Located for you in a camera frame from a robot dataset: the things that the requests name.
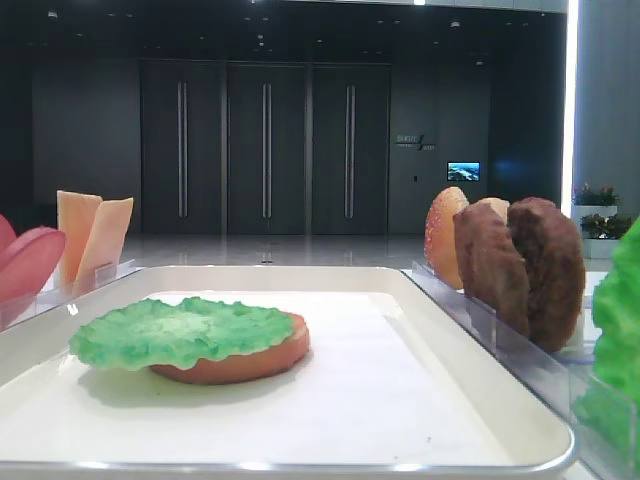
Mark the red tomato slice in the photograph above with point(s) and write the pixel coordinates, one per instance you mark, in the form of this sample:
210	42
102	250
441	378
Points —
7	240
28	262

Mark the front brown meat patty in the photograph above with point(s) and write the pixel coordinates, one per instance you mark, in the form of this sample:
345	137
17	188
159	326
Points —
489	265

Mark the brown meat patty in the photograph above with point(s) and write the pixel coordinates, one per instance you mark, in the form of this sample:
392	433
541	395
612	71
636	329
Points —
489	265
551	246

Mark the green lettuce leaf on bun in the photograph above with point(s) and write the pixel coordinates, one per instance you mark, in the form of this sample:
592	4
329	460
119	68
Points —
150	332

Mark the right cheese slice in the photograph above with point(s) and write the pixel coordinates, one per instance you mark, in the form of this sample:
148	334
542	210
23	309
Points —
105	242

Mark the cheese slice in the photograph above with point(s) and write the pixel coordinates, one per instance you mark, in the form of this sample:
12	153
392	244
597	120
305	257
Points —
105	242
75	214

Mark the rear brown meat patty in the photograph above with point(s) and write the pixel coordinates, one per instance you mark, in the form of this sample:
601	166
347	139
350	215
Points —
551	246

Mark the left cheese slice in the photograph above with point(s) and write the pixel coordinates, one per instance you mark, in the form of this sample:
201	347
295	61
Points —
75	214

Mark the green lettuce leaf in rack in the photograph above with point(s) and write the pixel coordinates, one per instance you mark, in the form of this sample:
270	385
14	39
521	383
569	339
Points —
615	340

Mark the sesame top bun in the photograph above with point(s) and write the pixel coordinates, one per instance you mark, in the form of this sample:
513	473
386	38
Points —
440	250

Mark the dark triple door cabinet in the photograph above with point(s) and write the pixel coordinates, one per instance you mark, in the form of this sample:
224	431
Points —
260	149

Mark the white rectangular tray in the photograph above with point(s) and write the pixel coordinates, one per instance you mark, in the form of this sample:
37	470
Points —
393	388

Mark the bottom bun slice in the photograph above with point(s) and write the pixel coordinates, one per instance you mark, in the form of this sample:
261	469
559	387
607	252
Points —
243	368

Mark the potted flower planter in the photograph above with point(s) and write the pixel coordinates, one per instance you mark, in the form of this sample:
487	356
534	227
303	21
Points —
595	212

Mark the clear acrylic left rack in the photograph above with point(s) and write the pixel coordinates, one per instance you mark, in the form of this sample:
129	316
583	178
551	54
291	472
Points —
21	309

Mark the clear acrylic rack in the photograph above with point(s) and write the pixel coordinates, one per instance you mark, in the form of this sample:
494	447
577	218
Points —
557	379
21	309

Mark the clear acrylic right rack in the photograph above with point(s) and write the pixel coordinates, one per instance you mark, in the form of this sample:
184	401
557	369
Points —
557	379

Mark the small wall screen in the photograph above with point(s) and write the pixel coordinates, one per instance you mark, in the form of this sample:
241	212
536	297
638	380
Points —
463	171

